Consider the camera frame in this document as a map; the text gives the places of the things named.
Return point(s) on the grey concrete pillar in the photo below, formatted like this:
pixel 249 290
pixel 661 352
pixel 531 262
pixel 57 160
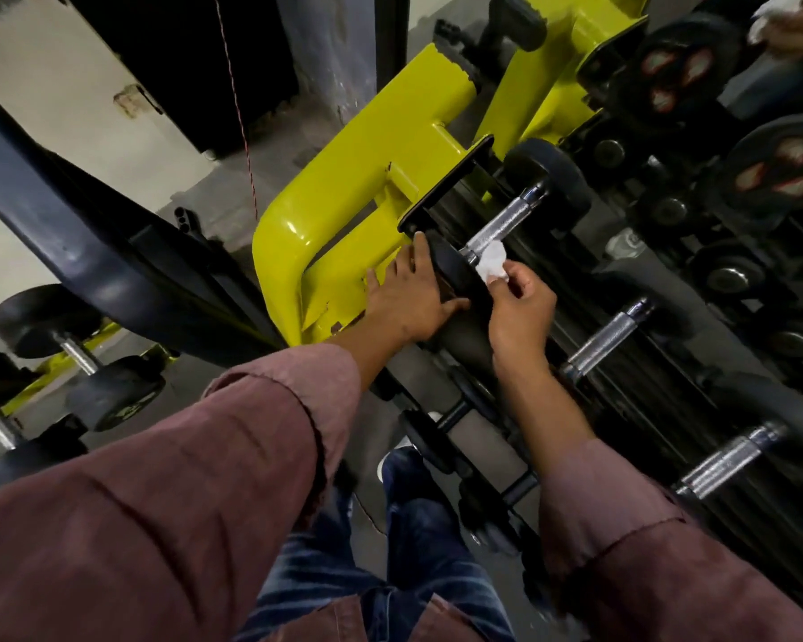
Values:
pixel 328 46

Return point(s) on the person's blue jeans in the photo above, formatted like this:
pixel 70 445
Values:
pixel 428 548

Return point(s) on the white cleaning cloth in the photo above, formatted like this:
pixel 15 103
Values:
pixel 492 260

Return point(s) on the person's white shoe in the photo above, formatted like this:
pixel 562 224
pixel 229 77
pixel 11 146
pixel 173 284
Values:
pixel 388 457

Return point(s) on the black dumbbell pale logo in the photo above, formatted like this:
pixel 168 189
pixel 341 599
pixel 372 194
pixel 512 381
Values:
pixel 27 461
pixel 114 394

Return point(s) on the row of ribbed plate dumbbells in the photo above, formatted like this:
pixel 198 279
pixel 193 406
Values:
pixel 428 441

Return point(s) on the person's left forearm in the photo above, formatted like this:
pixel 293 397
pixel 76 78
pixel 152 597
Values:
pixel 174 494

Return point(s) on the person's left hand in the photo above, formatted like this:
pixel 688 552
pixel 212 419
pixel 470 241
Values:
pixel 408 300

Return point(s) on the person's right hand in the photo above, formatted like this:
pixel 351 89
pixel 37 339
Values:
pixel 522 320

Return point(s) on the black yellow dumbbell rack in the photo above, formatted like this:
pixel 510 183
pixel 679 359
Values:
pixel 348 193

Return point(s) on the person's right forearm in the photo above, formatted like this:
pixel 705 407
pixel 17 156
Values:
pixel 642 561

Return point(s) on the black metal post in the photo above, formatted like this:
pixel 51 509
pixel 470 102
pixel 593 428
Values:
pixel 391 33

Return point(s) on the small white round object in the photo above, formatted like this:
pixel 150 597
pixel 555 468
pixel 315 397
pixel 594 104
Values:
pixel 625 246

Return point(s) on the black wall panel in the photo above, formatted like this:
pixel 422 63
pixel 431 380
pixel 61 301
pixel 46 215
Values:
pixel 174 60

